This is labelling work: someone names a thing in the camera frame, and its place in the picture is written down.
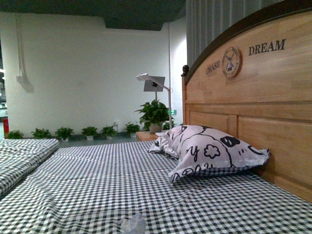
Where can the small potted plant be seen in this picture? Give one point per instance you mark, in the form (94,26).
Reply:
(109,132)
(64,133)
(89,132)
(41,133)
(16,134)
(132,128)

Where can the far wooden nightstand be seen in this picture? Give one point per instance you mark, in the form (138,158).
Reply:
(147,136)

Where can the white cartoon print pillow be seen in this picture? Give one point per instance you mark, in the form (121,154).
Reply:
(205,151)

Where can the clear plastic trash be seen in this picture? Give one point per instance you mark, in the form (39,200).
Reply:
(135,225)

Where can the wooden bed headboard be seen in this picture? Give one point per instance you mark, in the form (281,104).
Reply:
(254,82)

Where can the folded checkered blanket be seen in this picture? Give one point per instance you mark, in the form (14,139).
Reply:
(19,157)

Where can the red fire extinguisher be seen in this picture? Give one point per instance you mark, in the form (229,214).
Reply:
(5,127)

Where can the checkered bed sheet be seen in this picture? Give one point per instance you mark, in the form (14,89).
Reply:
(88,190)

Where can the white floor stand with tablet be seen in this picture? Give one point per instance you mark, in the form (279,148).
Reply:
(154,85)

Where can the large potted green plant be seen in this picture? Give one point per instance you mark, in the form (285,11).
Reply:
(154,115)

